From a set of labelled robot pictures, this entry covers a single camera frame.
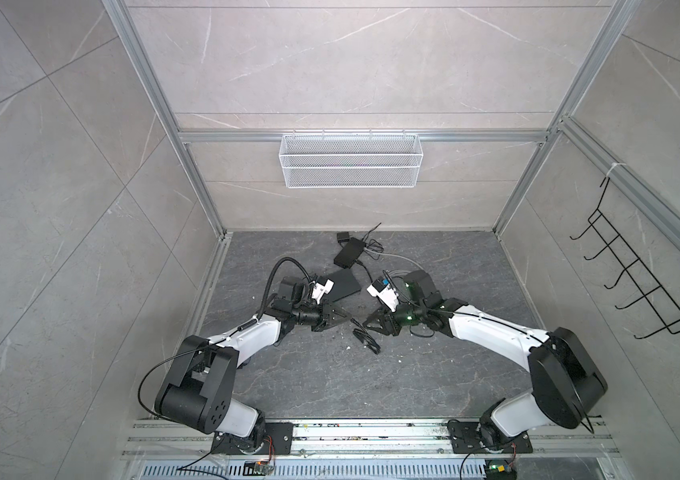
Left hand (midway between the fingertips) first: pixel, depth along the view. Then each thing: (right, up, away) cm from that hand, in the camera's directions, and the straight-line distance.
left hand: (350, 313), depth 81 cm
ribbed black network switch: (0, +17, +30) cm, 34 cm away
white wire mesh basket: (-13, +49, +19) cm, 54 cm away
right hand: (+5, -2, +1) cm, 5 cm away
